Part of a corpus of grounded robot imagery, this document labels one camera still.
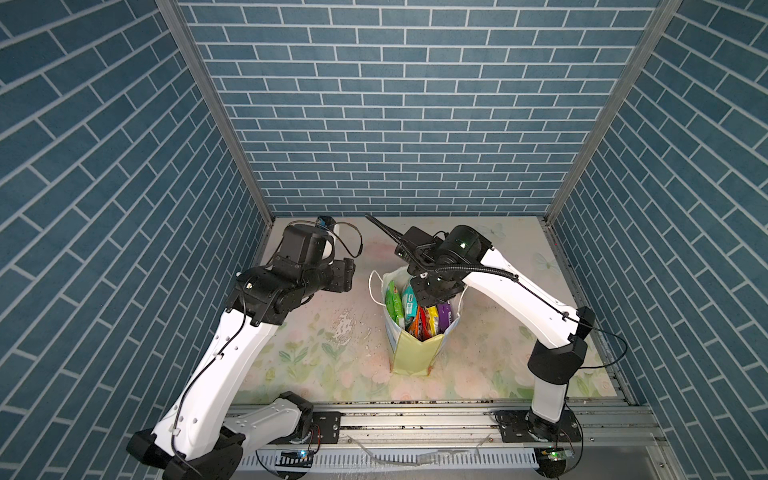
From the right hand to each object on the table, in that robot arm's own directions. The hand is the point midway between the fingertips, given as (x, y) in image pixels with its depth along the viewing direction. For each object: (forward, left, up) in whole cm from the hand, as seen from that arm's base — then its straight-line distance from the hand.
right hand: (428, 298), depth 71 cm
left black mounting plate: (-24, +23, -24) cm, 42 cm away
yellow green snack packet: (-4, -1, -2) cm, 5 cm away
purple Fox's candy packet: (-2, -4, -4) cm, 6 cm away
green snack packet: (+1, +8, -5) cm, 10 cm away
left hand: (+2, +18, +8) cm, 20 cm away
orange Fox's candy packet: (-4, +3, -7) cm, 9 cm away
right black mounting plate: (-21, -23, -24) cm, 40 cm away
